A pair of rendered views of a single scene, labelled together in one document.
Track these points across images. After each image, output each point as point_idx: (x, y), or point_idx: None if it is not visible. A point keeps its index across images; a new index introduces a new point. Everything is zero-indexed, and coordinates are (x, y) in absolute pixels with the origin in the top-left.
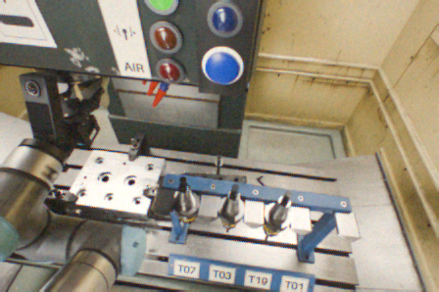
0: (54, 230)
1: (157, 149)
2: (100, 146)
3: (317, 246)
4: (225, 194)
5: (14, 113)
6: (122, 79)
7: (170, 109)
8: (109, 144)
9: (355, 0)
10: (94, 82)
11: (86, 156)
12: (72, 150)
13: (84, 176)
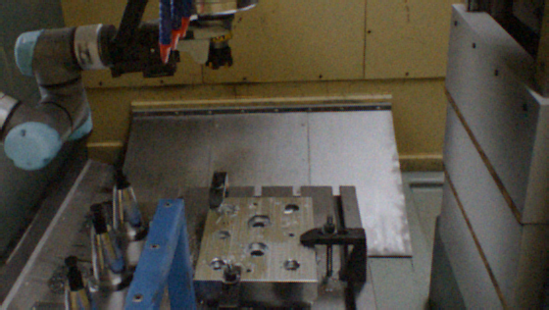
0: (53, 94)
1: (372, 291)
2: (349, 220)
3: None
4: (137, 262)
5: (420, 145)
6: (449, 148)
7: (469, 263)
8: (358, 228)
9: None
10: (199, 26)
11: (322, 212)
12: (131, 66)
13: (256, 203)
